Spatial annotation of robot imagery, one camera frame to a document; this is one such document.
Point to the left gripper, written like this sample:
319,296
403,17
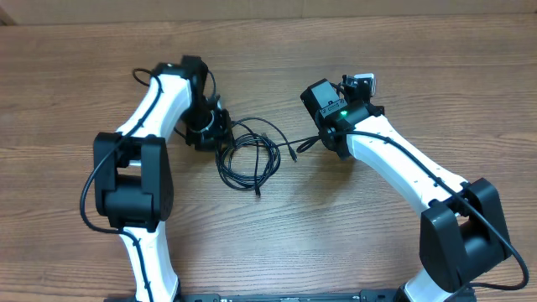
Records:
222,130

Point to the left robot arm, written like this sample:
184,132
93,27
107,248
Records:
132,177

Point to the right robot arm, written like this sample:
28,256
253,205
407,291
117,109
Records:
463,232

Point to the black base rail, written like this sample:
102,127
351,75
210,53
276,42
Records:
365,295

